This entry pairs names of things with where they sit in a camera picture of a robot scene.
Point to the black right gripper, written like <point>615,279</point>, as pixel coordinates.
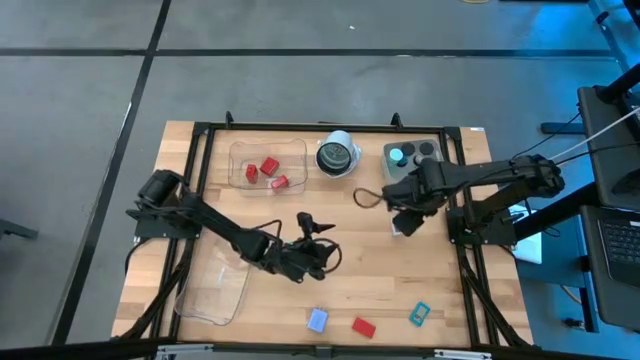
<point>412,192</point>

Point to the black side desk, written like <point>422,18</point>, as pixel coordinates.
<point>600,150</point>

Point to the clear plastic bin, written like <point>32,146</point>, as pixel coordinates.
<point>290,150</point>
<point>215,295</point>

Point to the white plastic bin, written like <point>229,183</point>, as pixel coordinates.
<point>389,167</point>

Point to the black table frame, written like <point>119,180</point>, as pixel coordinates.
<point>325,127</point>

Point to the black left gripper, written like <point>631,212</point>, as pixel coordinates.
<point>295,260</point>

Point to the lavender USB wall charger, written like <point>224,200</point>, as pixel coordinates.
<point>317,320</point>

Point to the black stand pole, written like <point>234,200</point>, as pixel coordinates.
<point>555,212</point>

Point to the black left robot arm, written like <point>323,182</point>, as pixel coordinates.
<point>220,225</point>

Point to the white round cup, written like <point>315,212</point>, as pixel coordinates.
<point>336,156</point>

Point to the black laptop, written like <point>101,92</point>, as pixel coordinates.
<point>620,250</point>

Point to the white box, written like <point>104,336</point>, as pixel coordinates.
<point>530,250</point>

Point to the small red digital clock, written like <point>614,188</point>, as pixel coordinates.
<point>363,327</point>

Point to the red USB wall charger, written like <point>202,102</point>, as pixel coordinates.
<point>269,166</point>
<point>280,183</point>
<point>251,173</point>

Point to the silver aluminium bracket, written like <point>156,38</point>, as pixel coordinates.
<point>462,355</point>
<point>185,351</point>

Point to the teal capped hourglass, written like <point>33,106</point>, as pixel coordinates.
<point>396,155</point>

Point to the black computer mouse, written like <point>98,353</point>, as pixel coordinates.
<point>629,184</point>

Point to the black stand foot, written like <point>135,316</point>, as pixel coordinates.
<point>560,128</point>
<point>17,230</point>

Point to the small teal digital clock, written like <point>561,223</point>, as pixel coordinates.
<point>419,314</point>

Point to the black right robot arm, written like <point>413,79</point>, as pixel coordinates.
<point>480,175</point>

